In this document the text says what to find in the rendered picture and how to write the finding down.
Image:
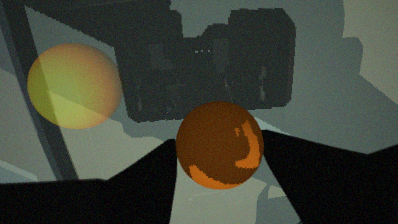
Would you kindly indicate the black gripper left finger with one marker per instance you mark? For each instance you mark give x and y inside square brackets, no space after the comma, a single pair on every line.
[141,194]

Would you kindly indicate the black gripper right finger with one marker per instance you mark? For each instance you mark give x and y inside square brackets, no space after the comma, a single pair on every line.
[329,185]

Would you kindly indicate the brown and orange ball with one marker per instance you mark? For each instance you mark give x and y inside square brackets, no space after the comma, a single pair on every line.
[219,145]

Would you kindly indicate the translucent orange-yellow ball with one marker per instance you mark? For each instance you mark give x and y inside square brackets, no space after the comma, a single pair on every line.
[75,85]

